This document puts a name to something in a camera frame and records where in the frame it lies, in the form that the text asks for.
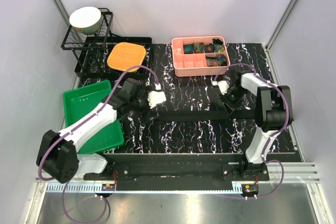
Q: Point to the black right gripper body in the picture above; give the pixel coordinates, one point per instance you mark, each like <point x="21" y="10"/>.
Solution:
<point x="234" y="97"/>

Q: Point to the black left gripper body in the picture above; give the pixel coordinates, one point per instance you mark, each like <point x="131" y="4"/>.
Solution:
<point x="140" y="104"/>

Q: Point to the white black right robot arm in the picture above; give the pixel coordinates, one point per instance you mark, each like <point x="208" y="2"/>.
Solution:
<point x="273" y="113"/>

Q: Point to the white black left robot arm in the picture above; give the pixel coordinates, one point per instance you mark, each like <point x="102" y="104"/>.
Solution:
<point x="59" y="157"/>

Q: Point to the black marbled table mat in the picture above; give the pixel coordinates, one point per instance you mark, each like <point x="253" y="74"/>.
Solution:
<point x="183" y="94"/>

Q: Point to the rolled colourful large tie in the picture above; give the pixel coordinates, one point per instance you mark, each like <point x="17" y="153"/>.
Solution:
<point x="216" y="60"/>

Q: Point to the orange woven square mat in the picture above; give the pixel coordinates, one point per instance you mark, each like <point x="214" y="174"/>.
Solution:
<point x="125" y="55"/>

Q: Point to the rolled black green tie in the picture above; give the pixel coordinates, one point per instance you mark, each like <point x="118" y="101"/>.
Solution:
<point x="219" y="45"/>

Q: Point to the rolled orange dark tie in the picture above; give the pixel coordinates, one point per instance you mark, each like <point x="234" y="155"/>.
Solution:
<point x="209" y="48"/>

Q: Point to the pink divided organizer box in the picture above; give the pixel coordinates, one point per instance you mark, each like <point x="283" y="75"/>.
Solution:
<point x="188" y="65"/>

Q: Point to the green plastic tray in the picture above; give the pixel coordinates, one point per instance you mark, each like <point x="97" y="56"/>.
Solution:
<point x="78" y="103"/>

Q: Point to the rolled green patterned tie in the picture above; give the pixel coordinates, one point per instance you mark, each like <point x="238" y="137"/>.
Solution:
<point x="198" y="47"/>

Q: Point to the rolled dark teal tie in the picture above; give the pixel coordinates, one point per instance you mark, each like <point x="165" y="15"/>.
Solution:
<point x="188" y="49"/>

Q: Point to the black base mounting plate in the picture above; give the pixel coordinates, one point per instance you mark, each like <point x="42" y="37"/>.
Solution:
<point x="216" y="166"/>

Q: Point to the white green ceramic bowl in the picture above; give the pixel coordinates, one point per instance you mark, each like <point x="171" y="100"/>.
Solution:
<point x="86" y="20"/>

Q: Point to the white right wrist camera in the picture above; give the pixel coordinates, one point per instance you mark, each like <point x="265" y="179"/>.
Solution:
<point x="222" y="85"/>

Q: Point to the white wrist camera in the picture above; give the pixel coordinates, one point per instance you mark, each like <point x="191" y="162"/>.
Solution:
<point x="156" y="97"/>
<point x="222" y="85"/>

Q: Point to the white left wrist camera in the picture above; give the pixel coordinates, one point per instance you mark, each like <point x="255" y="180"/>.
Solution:
<point x="156" y="97"/>

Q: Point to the black wire dish rack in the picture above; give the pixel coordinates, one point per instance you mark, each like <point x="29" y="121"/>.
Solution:
<point x="92" y="51"/>

